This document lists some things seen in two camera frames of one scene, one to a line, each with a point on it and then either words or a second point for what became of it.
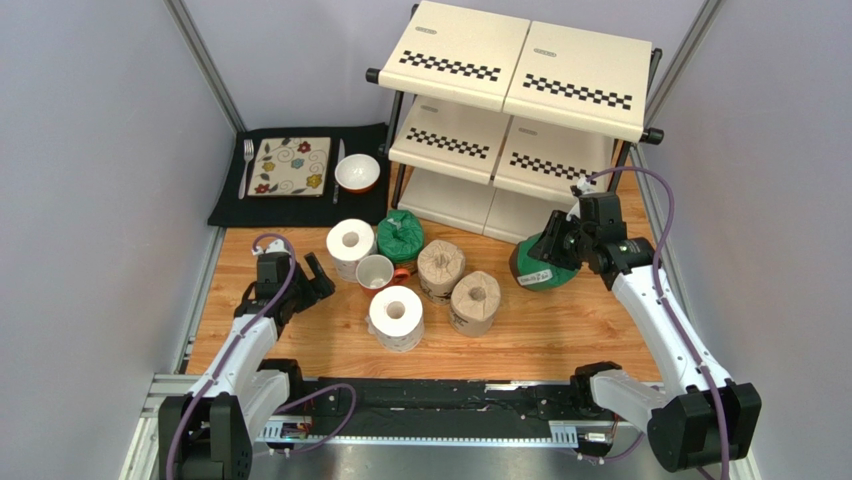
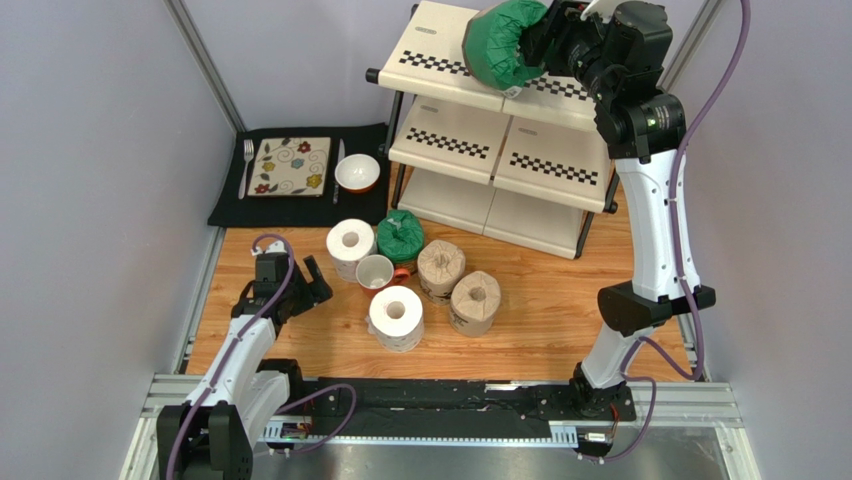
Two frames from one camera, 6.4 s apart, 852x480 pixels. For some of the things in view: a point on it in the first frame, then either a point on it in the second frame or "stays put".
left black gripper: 320,285 stays put
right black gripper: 568,236 -> 540,34
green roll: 400,236 stays put
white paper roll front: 396,319 stays put
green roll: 533,274 -> 492,49
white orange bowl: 357,173 stays put
